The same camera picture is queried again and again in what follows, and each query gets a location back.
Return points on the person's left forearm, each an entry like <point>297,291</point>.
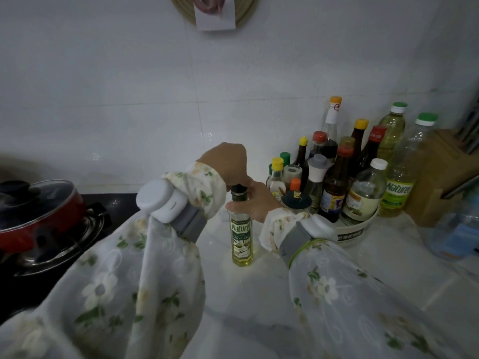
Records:
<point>123,280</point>

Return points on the yellow nozzle dark bottle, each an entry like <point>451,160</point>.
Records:
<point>301,153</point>

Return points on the orange-red cap dark bottle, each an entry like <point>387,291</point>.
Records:
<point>319,142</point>

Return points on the green label cooking oil bottle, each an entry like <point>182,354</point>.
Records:
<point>402,183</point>

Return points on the white lid seasoning jar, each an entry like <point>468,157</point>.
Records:
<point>292,172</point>

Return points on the red cooking pot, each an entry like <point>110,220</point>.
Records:
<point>41,229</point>

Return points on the clear plastic bottle blue label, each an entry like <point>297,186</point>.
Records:
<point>458,231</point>

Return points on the small olive oil bottle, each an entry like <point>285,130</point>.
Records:
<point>241,235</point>

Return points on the woven round trivet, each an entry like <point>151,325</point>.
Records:
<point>247,7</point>

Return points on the person's right forearm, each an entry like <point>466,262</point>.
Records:
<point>348,299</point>

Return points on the person's right fingers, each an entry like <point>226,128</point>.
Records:
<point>253,188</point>

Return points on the small yellow cap bottle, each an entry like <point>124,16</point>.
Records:
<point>277,175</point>

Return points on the person's left fingers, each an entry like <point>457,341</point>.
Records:
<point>239,177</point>

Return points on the wooden knife block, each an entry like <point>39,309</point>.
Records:
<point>438,171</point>

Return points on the dark green lid jar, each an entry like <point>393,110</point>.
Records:
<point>296,201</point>

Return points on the black gas stove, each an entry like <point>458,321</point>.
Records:
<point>22,287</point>

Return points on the tall orange cap sauce bottle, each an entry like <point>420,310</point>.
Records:
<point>333,123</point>

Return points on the glass pot lid black knob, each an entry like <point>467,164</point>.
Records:
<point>41,201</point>

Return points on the green cap cooking oil bottle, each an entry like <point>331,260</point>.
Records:
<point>393,132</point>

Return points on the white paper card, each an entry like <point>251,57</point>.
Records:
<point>215,16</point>

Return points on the small orange cap bottle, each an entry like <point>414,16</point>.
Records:
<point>295,184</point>

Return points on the yellow cap dark sauce bottle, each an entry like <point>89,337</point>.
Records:
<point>360,136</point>

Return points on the gold cap bottle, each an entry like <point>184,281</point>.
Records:
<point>347,140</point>

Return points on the person's right hand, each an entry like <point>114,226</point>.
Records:
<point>264,201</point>

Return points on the grey cap glass bottle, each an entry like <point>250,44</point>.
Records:
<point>318,171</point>

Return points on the white cap clear bottle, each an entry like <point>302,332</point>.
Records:
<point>365,196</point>

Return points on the small green cap bottle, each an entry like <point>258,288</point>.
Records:
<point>285,157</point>

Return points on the brown bottle blue label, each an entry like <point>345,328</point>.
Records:
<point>334,190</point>

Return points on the red cap dark sauce bottle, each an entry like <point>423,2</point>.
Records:
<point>374,145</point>

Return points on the white round bottle tub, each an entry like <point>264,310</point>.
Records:
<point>355,233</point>

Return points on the person's left hand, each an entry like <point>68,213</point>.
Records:
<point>224,160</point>

